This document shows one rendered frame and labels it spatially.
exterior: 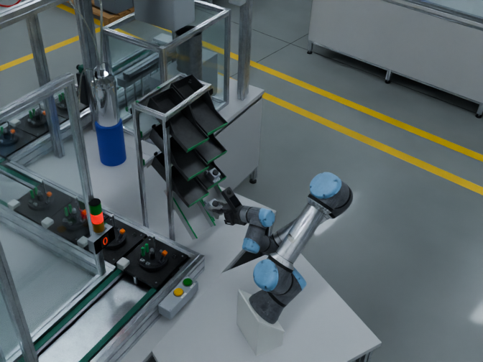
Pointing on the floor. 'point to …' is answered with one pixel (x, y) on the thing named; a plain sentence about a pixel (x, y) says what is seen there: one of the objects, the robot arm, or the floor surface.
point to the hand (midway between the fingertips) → (213, 204)
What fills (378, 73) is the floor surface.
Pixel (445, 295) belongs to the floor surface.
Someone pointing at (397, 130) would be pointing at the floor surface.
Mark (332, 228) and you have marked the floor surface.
